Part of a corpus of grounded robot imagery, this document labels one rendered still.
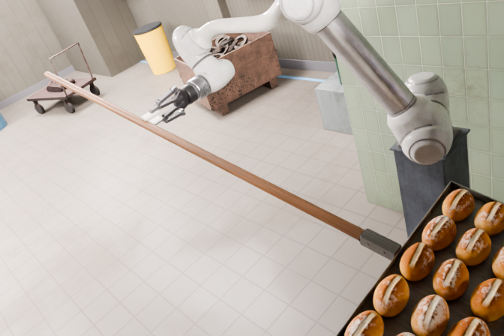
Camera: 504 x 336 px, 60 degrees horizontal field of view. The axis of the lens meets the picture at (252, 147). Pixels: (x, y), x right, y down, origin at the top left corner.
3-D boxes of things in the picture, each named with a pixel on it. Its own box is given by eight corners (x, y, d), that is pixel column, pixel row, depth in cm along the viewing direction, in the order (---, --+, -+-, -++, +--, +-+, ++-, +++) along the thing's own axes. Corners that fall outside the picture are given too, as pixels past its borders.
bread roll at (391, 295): (395, 326, 89) (397, 312, 85) (365, 310, 93) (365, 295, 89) (416, 289, 94) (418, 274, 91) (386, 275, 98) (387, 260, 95)
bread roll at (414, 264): (422, 290, 94) (424, 274, 91) (393, 276, 98) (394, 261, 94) (440, 256, 99) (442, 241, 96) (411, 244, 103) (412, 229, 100)
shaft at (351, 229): (45, 78, 209) (42, 72, 207) (50, 75, 210) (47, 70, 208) (360, 244, 106) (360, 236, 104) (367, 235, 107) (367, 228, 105)
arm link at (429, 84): (449, 113, 170) (445, 61, 159) (453, 139, 156) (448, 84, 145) (406, 118, 177) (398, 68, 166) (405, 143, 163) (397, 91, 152)
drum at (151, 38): (184, 64, 683) (166, 20, 649) (160, 77, 661) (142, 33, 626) (169, 62, 715) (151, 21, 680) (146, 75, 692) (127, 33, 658)
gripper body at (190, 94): (196, 85, 168) (177, 96, 163) (201, 103, 173) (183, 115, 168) (184, 79, 172) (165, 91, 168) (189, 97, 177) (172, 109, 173)
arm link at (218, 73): (207, 100, 180) (187, 74, 180) (233, 82, 188) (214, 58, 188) (215, 89, 171) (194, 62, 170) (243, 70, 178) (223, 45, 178)
